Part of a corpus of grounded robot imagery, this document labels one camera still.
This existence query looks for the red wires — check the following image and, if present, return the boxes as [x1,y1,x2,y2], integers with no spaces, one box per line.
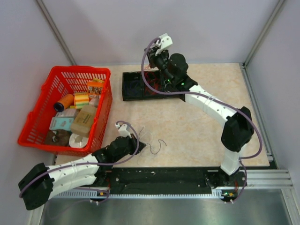
[143,65,164,96]

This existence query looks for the brown furry item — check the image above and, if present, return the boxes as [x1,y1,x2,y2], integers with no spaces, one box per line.
[44,129,71,147]

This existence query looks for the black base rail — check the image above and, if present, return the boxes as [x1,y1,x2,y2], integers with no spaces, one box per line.
[90,167,245,195]

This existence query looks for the yellow green striped roll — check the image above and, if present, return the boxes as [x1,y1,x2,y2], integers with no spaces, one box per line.
[74,92,90,109]

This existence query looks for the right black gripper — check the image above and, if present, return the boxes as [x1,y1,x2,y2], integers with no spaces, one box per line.
[145,47,175,85]

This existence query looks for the orange snack package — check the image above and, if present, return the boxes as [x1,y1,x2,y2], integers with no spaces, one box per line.
[87,78,105,99]

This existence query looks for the orange black cylinder can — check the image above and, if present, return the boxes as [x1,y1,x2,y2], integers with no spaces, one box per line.
[53,94,74,113]

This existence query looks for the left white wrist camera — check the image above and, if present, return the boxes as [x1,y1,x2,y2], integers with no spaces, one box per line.
[115,123,131,137]

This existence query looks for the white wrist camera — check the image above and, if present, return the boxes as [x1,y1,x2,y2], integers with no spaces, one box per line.
[155,33,173,56]
[115,123,131,137]

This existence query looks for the white slotted cable duct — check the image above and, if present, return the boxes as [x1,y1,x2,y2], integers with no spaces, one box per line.
[48,189,110,198]

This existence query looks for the red plastic basket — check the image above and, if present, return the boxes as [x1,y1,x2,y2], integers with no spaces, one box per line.
[18,66,113,157]

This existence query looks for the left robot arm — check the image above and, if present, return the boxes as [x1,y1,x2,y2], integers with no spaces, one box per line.
[18,135,146,210]

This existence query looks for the black three-compartment tray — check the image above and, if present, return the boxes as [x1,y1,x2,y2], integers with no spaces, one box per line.
[122,70,184,101]

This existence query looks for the brown cardboard box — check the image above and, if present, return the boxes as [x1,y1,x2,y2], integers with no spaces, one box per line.
[71,105,97,137]

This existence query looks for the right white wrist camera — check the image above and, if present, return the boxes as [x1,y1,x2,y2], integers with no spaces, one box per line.
[155,33,173,56]

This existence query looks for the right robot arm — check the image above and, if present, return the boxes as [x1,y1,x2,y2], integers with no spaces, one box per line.
[143,46,254,186]

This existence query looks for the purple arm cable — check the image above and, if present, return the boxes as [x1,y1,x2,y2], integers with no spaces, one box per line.
[142,37,263,204]
[18,120,141,207]

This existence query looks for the pink wrapped package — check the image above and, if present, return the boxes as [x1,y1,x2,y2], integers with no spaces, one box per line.
[89,98,101,108]

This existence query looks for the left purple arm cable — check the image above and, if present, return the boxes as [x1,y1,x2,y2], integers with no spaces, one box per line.
[18,120,141,207]

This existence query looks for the white round container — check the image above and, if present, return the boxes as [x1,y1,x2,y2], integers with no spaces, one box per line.
[68,133,89,149]

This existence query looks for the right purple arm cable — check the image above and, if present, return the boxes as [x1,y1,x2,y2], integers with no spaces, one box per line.
[142,37,263,204]

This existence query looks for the pink white box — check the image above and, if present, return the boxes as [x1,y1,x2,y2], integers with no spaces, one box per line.
[55,108,80,118]

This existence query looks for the teal small box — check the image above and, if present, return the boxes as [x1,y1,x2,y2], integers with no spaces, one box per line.
[49,117,74,131]

